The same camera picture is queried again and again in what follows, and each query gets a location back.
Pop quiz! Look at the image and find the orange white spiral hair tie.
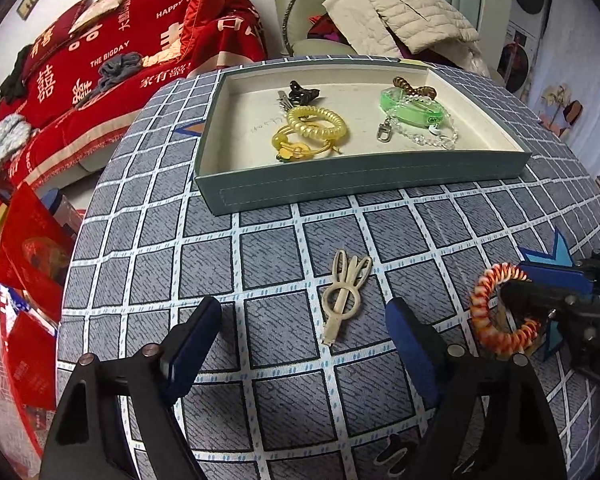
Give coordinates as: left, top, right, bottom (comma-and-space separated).
469, 262, 544, 357

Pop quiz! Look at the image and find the clear bead chain bracelet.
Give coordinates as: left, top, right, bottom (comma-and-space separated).
376, 96, 461, 152

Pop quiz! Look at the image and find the beige rabbit hair clip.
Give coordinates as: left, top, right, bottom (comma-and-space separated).
321, 249, 373, 346

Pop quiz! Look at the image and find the green translucent bangle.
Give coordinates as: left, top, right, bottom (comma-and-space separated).
379, 87, 446, 129

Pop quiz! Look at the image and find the brown spiral hair tie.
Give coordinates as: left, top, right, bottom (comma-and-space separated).
392, 76, 439, 101

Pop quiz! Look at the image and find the yellow spiral hair tie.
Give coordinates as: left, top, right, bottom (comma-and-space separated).
285, 104, 350, 143

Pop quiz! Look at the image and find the yellow hair tie with flower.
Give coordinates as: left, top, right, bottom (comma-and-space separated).
270, 123, 342, 163

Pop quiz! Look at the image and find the black claw hair clip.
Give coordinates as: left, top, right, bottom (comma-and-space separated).
288, 80, 320, 106

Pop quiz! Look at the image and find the silver rhinestone hair clip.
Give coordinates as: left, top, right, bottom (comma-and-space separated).
278, 91, 294, 112

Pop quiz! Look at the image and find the grey-green jewelry tray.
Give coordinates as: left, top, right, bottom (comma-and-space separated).
195, 58, 531, 214

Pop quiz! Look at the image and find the blue checked tablecloth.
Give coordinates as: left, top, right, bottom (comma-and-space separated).
57, 58, 600, 479

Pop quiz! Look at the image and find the red gift bags pile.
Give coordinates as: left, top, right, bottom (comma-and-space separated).
0, 184, 74, 478

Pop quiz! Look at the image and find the white patterned clothes pile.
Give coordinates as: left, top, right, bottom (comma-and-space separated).
0, 114, 32, 171

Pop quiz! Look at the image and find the beige down jacket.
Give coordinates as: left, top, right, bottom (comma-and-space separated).
323, 0, 490, 77

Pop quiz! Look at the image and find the grey garment on sofa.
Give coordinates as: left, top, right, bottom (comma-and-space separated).
76, 52, 143, 107

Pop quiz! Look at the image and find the black garment on sofa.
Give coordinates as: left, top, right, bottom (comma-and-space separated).
0, 44, 33, 104

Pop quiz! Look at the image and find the red covered sofa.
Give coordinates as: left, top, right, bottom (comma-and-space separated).
0, 0, 268, 186

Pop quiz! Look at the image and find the red cushion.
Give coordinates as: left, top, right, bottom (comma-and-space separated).
21, 0, 93, 80

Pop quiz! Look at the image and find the printed cushion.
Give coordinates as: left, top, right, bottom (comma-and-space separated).
70, 0, 125, 34

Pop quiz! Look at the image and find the small dark picture frame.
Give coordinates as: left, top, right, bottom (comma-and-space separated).
17, 0, 40, 21

